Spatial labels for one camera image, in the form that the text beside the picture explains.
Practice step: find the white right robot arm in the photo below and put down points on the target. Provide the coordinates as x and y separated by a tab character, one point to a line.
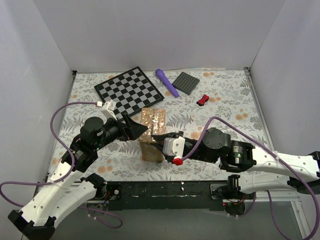
251	168

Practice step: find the black white checkerboard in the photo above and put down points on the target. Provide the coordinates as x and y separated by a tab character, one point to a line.
131	90

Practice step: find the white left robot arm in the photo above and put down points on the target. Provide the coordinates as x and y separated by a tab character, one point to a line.
67	189

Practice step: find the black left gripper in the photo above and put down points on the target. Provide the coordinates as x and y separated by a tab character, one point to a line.
125	128

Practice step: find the dark grey studded plate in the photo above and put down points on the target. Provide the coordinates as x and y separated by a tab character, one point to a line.
185	83

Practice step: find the red black utility knife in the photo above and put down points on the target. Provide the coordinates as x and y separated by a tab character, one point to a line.
203	100

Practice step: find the brown taped cardboard box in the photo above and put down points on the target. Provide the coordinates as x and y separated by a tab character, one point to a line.
155	120

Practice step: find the purple cylindrical handle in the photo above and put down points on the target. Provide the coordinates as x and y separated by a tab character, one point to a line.
161	75

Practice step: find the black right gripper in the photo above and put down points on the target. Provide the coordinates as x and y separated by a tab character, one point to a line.
172	136

